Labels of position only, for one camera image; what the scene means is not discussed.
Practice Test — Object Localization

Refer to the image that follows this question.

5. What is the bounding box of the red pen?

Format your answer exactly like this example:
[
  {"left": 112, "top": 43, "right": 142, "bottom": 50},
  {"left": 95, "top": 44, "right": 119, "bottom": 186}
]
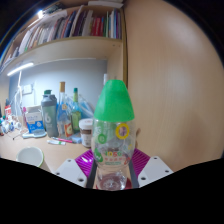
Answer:
[{"left": 51, "top": 136, "right": 74, "bottom": 144}]

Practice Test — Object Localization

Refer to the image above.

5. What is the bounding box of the light blue round lid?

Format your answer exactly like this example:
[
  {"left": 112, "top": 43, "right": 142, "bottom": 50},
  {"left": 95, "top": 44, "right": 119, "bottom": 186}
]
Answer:
[{"left": 21, "top": 129, "right": 48, "bottom": 139}]

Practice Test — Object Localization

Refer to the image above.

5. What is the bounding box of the glass bottle with gold cap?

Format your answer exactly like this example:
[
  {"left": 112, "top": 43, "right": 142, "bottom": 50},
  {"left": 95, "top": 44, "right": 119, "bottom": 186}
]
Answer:
[{"left": 56, "top": 81, "right": 74, "bottom": 139}]

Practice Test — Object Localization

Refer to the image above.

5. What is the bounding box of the green-capped glass bottle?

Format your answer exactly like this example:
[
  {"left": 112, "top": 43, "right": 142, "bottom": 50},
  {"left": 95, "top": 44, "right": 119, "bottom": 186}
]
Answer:
[{"left": 70, "top": 87, "right": 83, "bottom": 134}]

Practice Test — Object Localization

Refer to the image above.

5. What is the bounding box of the grey shaker bottle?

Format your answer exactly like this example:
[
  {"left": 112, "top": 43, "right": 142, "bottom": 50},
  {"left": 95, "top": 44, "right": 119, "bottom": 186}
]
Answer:
[{"left": 40, "top": 89, "right": 60, "bottom": 138}]

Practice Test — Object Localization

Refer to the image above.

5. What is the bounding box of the clear bottle with green cap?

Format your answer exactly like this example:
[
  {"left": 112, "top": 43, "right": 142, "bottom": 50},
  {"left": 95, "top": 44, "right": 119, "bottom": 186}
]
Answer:
[{"left": 90, "top": 79, "right": 137, "bottom": 191}]

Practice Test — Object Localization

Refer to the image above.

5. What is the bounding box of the white wall socket with cables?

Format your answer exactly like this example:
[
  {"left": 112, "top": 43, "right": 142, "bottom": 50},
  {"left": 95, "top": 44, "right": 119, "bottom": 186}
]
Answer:
[{"left": 13, "top": 71, "right": 34, "bottom": 111}]

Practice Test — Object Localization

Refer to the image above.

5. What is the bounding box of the clear glass bottle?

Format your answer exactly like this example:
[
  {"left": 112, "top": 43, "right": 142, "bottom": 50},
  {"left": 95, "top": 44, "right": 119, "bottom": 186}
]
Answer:
[{"left": 102, "top": 73, "right": 110, "bottom": 87}]

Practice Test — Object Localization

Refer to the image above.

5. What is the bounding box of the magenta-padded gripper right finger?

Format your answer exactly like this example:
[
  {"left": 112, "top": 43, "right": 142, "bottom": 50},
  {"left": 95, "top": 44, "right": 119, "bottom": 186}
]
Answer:
[{"left": 127, "top": 147, "right": 174, "bottom": 190}]

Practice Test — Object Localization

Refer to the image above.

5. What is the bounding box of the brown jar with white lid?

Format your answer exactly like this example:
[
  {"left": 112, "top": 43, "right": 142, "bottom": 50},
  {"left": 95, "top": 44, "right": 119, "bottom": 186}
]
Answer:
[{"left": 78, "top": 117, "right": 94, "bottom": 149}]

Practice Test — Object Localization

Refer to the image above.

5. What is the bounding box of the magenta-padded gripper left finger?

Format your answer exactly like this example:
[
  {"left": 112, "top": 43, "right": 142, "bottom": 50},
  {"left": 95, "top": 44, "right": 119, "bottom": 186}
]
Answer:
[{"left": 54, "top": 148, "right": 100, "bottom": 190}]

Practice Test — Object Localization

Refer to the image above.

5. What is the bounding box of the wooden shelf unit with books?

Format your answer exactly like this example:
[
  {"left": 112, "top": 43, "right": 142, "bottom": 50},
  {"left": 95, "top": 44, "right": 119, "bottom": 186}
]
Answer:
[{"left": 0, "top": 0, "right": 130, "bottom": 88}]

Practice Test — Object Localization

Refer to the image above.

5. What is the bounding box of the red and white canister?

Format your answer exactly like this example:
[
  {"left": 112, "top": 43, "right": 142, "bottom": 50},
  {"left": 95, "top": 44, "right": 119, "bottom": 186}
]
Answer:
[{"left": 3, "top": 105, "right": 13, "bottom": 118}]

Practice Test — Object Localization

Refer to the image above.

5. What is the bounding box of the white mug with green rim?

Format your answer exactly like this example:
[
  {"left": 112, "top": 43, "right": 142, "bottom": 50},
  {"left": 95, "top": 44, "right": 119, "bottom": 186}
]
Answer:
[{"left": 15, "top": 146, "right": 45, "bottom": 168}]

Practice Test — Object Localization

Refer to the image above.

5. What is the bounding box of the white tube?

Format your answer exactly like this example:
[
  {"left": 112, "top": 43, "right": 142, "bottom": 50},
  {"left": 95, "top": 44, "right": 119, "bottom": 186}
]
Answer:
[{"left": 46, "top": 138, "right": 67, "bottom": 147}]

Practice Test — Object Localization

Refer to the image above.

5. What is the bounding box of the white and blue carton box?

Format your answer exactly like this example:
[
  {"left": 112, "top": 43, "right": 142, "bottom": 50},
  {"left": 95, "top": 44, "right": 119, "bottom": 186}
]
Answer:
[{"left": 25, "top": 105, "right": 46, "bottom": 134}]

